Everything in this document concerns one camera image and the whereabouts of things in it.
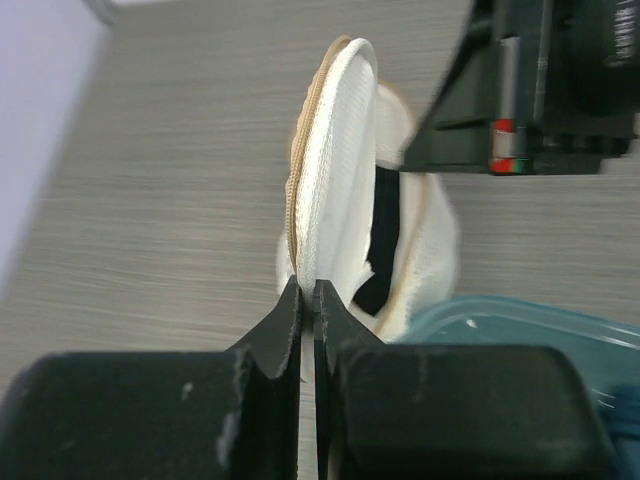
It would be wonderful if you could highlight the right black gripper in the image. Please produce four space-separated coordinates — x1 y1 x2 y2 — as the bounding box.
401 1 639 175

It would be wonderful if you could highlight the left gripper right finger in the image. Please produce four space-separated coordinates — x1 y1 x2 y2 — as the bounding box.
313 280 615 479

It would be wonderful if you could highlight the navy blue clothes pile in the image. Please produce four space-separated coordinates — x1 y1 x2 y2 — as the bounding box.
598 385 640 480

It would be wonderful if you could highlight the teal plastic basin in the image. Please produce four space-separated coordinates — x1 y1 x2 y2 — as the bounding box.
394 294 640 480

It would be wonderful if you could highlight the black bra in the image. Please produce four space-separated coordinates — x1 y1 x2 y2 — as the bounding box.
354 167 400 316

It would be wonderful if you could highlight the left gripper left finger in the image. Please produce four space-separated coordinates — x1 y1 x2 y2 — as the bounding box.
1 280 302 479

